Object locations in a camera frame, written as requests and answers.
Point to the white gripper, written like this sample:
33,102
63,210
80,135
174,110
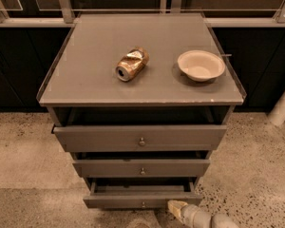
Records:
187,212

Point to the white paper bowl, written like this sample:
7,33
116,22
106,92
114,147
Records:
201,66

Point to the crushed gold soda can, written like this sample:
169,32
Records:
131,64

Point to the grey drawer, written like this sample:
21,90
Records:
140,193
141,164
122,129

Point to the grey drawer cabinet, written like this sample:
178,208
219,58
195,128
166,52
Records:
84,76

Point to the metal window railing frame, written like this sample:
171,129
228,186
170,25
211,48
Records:
216,13

